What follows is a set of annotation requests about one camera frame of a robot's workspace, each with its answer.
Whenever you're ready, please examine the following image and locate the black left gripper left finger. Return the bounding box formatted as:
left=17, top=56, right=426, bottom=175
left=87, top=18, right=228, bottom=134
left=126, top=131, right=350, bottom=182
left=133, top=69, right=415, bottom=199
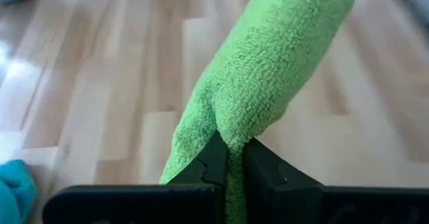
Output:
left=166, top=131, right=229, bottom=188

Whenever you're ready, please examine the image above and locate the teal microfiber towel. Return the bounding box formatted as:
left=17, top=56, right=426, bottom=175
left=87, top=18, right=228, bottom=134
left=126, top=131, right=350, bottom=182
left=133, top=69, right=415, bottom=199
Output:
left=0, top=159, right=38, bottom=224

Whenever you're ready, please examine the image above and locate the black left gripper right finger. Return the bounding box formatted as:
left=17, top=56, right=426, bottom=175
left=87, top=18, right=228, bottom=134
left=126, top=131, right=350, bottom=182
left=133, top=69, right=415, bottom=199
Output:
left=243, top=137, right=325, bottom=224

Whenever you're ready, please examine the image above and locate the green microfiber towel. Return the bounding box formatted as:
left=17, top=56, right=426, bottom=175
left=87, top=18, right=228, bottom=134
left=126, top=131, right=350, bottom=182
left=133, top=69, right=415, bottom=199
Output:
left=159, top=0, right=356, bottom=224

